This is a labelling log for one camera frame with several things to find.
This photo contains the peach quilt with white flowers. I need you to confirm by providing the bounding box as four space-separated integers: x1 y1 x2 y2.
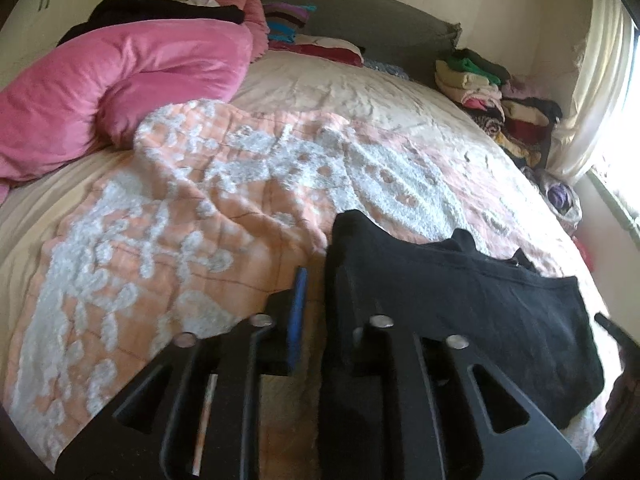
10 100 623 461

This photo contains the black sweater with orange patches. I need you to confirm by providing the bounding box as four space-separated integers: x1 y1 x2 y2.
317 210 606 480

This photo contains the plastic bag with purple item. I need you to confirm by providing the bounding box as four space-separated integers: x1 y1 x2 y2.
527 166 585 228

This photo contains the cream curtain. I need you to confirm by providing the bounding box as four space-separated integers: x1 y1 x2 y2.
547 0 637 186

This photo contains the cream bed sheet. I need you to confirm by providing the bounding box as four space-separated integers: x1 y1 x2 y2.
0 50 506 271

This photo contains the pile of folded clothes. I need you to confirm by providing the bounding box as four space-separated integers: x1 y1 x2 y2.
434 47 564 171

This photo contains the red plastic bag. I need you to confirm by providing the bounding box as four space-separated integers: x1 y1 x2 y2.
574 237 600 273

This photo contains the blue patterned cloth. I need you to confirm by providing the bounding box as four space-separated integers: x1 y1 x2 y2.
362 57 412 82

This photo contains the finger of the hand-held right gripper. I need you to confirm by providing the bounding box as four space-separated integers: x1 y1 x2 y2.
594 312 633 361

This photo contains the grey bed headboard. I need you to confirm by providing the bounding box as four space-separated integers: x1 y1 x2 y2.
187 0 463 86

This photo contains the window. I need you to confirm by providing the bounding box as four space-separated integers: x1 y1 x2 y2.
587 30 640 241

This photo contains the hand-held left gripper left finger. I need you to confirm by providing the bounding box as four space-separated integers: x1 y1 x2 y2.
55 266 309 480

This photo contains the pink duvet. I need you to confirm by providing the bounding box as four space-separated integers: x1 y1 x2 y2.
0 0 271 203

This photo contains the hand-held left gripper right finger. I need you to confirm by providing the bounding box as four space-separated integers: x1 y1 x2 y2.
350 314 586 480

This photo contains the cream wardrobe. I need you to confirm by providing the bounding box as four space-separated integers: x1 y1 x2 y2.
0 0 146 88

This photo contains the red and white pillow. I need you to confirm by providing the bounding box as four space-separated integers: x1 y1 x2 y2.
270 35 364 68

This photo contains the striped colourful pillow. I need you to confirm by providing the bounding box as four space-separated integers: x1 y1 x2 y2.
262 2 319 45

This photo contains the black clothes heap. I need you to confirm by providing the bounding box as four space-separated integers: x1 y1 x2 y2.
57 0 247 48

